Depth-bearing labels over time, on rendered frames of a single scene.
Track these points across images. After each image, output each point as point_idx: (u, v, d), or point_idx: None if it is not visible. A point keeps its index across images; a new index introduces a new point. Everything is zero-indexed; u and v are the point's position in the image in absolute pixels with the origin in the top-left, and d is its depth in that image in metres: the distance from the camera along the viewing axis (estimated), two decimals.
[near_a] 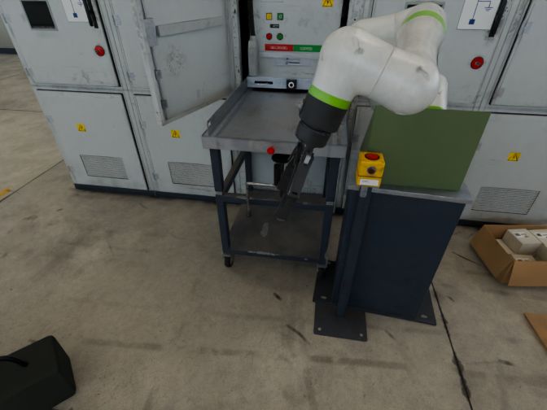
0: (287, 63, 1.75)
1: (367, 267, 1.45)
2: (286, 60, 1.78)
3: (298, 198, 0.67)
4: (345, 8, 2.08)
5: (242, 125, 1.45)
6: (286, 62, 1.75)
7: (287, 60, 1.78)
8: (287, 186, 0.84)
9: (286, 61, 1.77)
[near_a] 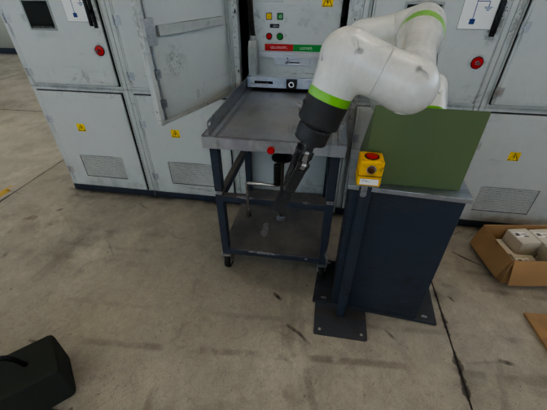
0: (287, 62, 1.75)
1: (367, 267, 1.44)
2: (286, 60, 1.78)
3: (293, 194, 0.74)
4: (345, 8, 2.08)
5: (242, 125, 1.45)
6: (286, 62, 1.75)
7: (287, 60, 1.78)
8: (283, 206, 0.80)
9: (286, 60, 1.77)
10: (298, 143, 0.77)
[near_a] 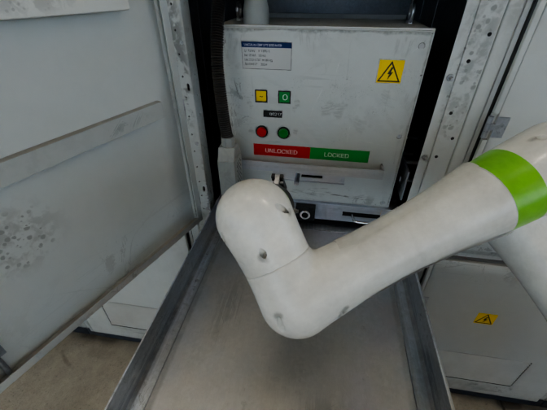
0: (298, 182, 0.88)
1: None
2: (295, 175, 0.90)
3: None
4: None
5: (192, 404, 0.57)
6: (298, 181, 0.88)
7: (298, 173, 0.91)
8: None
9: (297, 176, 0.89)
10: (271, 177, 0.65)
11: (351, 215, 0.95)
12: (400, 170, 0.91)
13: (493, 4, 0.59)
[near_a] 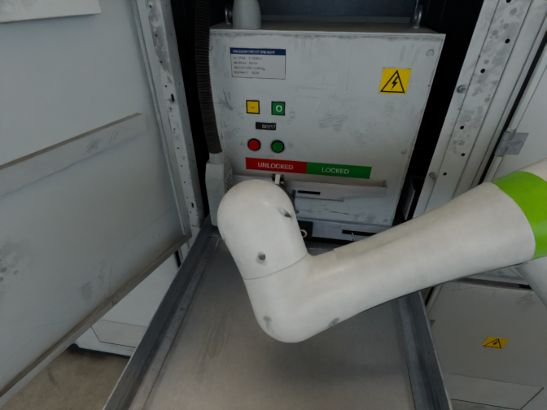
0: (294, 199, 0.81)
1: None
2: (291, 191, 0.83)
3: None
4: None
5: None
6: (294, 198, 0.81)
7: (294, 189, 0.84)
8: None
9: (293, 193, 0.82)
10: (272, 177, 0.65)
11: (351, 233, 0.88)
12: (404, 185, 0.84)
13: (513, 7, 0.52)
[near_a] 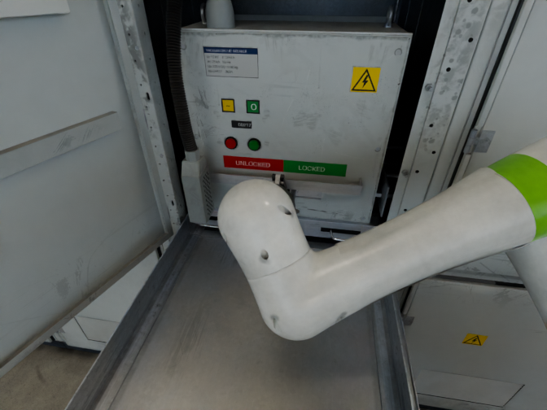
0: (294, 199, 0.81)
1: None
2: (291, 191, 0.83)
3: None
4: None
5: None
6: (294, 198, 0.81)
7: (294, 189, 0.84)
8: None
9: (293, 193, 0.82)
10: (272, 177, 0.65)
11: (330, 231, 0.89)
12: (380, 183, 0.84)
13: (474, 6, 0.53)
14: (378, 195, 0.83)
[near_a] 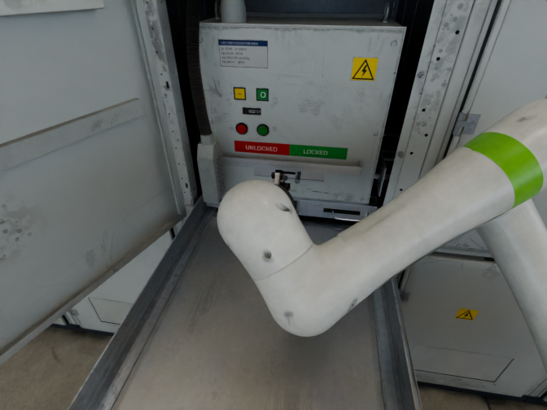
0: (299, 180, 0.88)
1: None
2: (297, 173, 0.91)
3: None
4: None
5: (164, 394, 0.59)
6: (299, 180, 0.88)
7: (299, 172, 0.91)
8: None
9: (298, 175, 0.90)
10: (271, 176, 0.65)
11: (331, 211, 0.96)
12: (378, 167, 0.92)
13: (459, 2, 0.60)
14: (377, 177, 0.90)
